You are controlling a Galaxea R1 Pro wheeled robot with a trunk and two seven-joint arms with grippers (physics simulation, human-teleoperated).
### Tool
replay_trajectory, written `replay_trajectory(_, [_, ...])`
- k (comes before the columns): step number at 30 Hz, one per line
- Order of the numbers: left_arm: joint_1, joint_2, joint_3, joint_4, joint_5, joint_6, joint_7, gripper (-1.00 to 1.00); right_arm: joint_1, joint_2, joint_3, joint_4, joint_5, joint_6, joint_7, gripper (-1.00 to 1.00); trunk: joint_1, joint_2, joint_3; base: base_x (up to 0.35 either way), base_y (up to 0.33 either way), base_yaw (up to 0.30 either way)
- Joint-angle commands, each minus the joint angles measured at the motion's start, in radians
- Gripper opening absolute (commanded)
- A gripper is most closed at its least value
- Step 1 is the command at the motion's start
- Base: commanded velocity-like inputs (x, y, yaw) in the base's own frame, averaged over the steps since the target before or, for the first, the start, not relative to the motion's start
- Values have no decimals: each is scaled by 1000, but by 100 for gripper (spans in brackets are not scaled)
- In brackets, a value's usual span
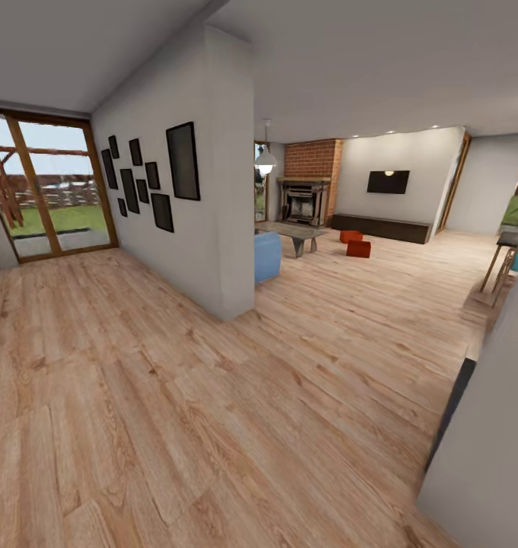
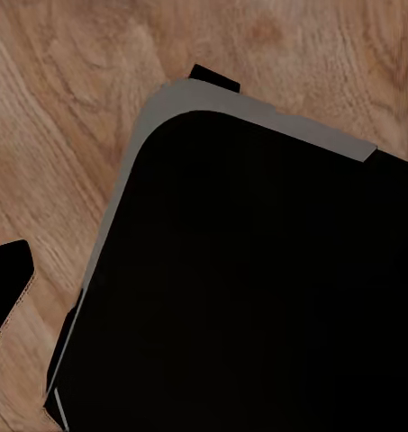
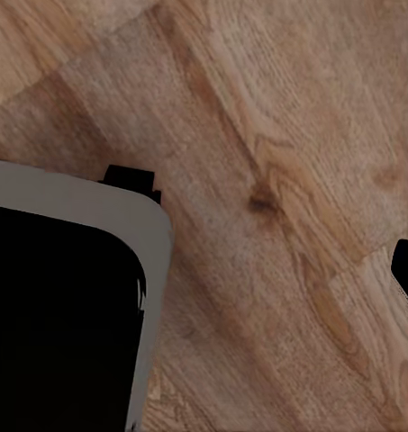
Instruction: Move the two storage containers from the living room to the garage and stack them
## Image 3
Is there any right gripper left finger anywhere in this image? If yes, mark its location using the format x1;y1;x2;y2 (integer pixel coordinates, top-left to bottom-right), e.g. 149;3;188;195
0;239;34;328

